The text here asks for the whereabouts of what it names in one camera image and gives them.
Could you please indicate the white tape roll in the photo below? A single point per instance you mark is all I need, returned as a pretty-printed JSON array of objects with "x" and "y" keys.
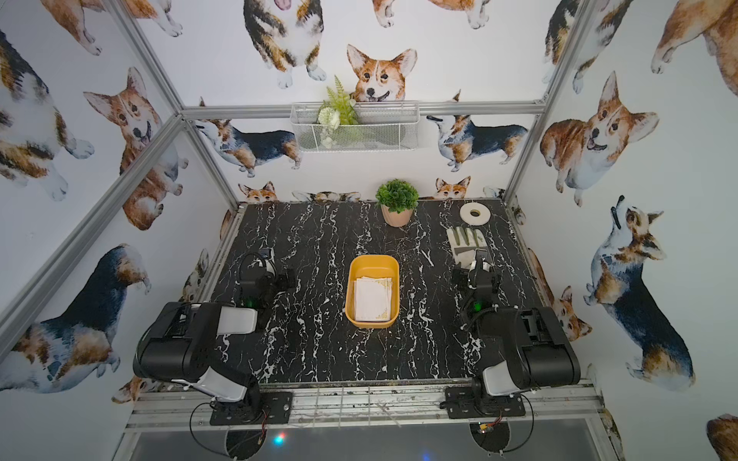
[{"x": 474, "y": 214}]

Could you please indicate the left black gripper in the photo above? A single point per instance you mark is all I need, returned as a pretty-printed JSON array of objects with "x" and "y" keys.
[{"x": 278, "y": 279}]

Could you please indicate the stack of stationery paper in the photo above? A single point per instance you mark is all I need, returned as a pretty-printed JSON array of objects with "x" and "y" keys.
[{"x": 373, "y": 298}]

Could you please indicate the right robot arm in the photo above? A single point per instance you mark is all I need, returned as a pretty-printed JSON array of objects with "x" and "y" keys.
[{"x": 535, "y": 352}]

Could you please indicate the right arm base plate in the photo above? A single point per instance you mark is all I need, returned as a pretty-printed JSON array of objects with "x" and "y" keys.
[{"x": 471, "y": 403}]

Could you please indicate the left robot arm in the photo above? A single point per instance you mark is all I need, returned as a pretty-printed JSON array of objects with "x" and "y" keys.
[{"x": 179, "y": 348}]

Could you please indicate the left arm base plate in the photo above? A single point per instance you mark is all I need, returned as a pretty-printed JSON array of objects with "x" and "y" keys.
[{"x": 271, "y": 408}]

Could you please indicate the artificial fern with flower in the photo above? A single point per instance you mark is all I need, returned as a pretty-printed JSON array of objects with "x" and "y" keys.
[{"x": 337, "y": 118}]

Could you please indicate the white wire wall basket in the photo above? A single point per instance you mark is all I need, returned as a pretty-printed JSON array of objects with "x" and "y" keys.
[{"x": 365, "y": 127}]

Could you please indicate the potted green plant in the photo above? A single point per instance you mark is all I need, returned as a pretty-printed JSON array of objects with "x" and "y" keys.
[{"x": 398, "y": 199}]

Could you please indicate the yellow plastic storage box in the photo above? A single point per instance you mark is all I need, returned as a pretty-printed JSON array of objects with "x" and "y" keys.
[{"x": 377, "y": 267}]

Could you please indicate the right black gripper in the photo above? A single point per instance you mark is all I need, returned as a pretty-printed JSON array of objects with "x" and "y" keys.
[{"x": 496, "y": 282}]

